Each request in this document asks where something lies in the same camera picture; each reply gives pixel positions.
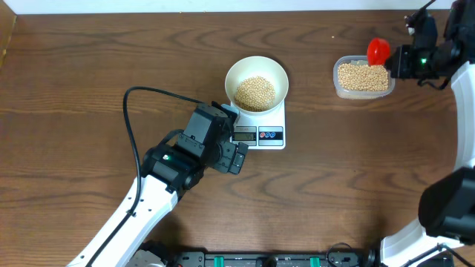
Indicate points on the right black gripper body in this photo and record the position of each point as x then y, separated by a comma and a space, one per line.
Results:
415, 64

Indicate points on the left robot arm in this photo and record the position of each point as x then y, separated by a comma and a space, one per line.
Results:
168, 170

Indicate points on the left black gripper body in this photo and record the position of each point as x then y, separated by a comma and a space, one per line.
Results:
220, 156

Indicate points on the red plastic measuring scoop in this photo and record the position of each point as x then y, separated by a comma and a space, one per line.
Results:
378, 51

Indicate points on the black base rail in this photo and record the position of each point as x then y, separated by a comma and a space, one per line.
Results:
200, 259

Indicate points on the soybeans in bowl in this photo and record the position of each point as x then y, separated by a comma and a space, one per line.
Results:
255, 94

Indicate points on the white digital kitchen scale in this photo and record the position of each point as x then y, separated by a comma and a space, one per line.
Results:
261, 131

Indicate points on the clear plastic container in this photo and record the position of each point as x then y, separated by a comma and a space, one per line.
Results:
354, 94

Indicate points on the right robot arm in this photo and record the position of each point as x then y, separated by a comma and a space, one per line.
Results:
445, 220

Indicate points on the white round bowl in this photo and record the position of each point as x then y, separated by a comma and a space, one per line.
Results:
257, 66

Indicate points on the soybeans in container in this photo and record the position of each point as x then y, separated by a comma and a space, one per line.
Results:
363, 77

